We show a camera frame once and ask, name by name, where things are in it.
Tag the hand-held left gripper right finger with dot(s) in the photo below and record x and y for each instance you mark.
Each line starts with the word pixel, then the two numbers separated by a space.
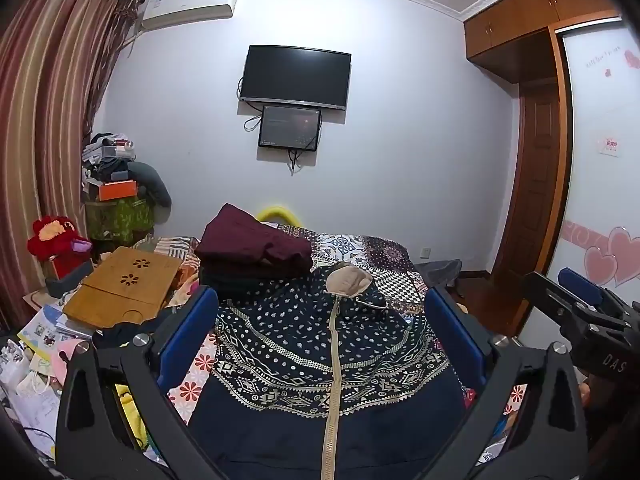
pixel 452 330

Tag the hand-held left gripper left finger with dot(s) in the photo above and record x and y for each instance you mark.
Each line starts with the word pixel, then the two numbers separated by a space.
pixel 192 330

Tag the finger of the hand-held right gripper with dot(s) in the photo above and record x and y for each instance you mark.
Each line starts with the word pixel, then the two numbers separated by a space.
pixel 550 291
pixel 580 282

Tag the navy patterned hooded jacket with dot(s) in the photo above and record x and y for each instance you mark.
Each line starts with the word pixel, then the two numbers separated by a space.
pixel 280 350

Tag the pile of clothes and boxes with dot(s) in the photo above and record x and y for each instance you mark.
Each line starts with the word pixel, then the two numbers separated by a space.
pixel 107 157

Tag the peach cartoon blanket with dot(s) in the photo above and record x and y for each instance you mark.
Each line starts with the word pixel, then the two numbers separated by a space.
pixel 185 280

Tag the dark blue folded garment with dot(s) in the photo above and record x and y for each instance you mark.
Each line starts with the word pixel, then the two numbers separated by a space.
pixel 230 282

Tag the dark cloth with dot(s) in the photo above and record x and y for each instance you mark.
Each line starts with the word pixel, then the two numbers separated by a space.
pixel 125 332

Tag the wooden lap desk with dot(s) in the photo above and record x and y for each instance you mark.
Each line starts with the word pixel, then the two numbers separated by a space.
pixel 120 285

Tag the white heart-print wardrobe door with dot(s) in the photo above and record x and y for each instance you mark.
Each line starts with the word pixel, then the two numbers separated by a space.
pixel 600 185

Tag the maroon folded garment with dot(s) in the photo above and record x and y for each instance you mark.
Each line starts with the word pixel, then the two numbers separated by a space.
pixel 250 245

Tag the patchwork bedspread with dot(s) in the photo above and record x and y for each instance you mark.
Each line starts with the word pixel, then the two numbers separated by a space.
pixel 380 255

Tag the yellow cloth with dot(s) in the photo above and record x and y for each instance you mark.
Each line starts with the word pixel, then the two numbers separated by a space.
pixel 130 415

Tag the pink cloth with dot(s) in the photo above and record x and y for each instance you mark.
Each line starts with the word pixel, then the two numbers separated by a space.
pixel 70 355

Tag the green patterned cloth cover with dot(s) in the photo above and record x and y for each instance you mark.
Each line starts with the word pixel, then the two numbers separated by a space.
pixel 120 220

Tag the stack of picture books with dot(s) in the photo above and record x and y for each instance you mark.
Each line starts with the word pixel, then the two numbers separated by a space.
pixel 45 330

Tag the orange box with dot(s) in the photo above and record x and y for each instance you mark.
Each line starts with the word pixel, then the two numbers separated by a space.
pixel 117 190

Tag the red plush toy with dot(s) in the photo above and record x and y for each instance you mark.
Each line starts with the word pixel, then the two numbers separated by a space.
pixel 50 240

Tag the white paper bag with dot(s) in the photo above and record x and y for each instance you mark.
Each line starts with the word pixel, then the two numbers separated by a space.
pixel 30 400

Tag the striped brown curtain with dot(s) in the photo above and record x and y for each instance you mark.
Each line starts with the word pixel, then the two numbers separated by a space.
pixel 45 110

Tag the white air conditioner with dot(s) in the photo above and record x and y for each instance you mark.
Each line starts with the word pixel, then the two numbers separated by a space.
pixel 190 5

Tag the small black wall monitor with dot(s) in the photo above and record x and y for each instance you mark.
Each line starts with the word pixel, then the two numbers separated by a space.
pixel 290 127

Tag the black wall television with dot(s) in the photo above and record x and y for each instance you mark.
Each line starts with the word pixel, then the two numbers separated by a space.
pixel 295 75

